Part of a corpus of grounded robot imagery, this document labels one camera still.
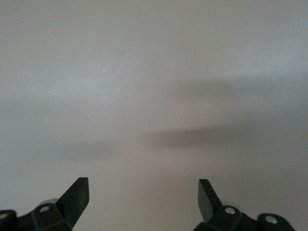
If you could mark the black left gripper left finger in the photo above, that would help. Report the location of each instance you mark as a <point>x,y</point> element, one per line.
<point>74,202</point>

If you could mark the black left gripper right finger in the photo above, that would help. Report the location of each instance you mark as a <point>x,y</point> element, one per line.
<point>207,202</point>

